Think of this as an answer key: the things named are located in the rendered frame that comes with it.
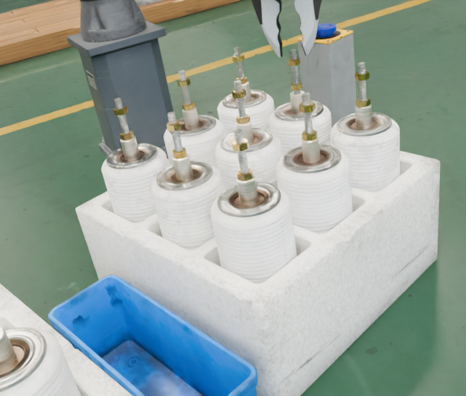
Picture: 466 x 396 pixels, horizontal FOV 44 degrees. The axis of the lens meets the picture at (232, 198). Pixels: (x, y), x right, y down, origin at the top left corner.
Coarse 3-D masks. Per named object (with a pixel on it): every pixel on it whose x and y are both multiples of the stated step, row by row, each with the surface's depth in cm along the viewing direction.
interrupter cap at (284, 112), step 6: (288, 102) 92; (318, 102) 90; (276, 108) 90; (282, 108) 90; (288, 108) 90; (318, 108) 88; (276, 114) 88; (282, 114) 88; (288, 114) 88; (294, 114) 88; (300, 114) 88; (312, 114) 87; (318, 114) 86; (288, 120) 86; (294, 120) 86; (300, 120) 86
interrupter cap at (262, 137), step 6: (258, 132) 84; (264, 132) 84; (222, 138) 83; (228, 138) 84; (234, 138) 83; (258, 138) 83; (264, 138) 81; (270, 138) 81; (222, 144) 82; (228, 144) 82; (252, 144) 81; (258, 144) 80; (264, 144) 80; (228, 150) 80; (246, 150) 79; (252, 150) 79
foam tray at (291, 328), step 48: (384, 192) 78; (432, 192) 85; (96, 240) 88; (144, 240) 77; (336, 240) 70; (384, 240) 78; (432, 240) 89; (144, 288) 83; (192, 288) 72; (240, 288) 65; (288, 288) 65; (336, 288) 72; (384, 288) 82; (240, 336) 68; (288, 336) 68; (336, 336) 76; (288, 384) 70
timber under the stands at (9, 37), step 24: (72, 0) 322; (168, 0) 278; (192, 0) 278; (216, 0) 284; (240, 0) 290; (0, 24) 291; (24, 24) 281; (48, 24) 272; (72, 24) 262; (0, 48) 246; (24, 48) 250; (48, 48) 255
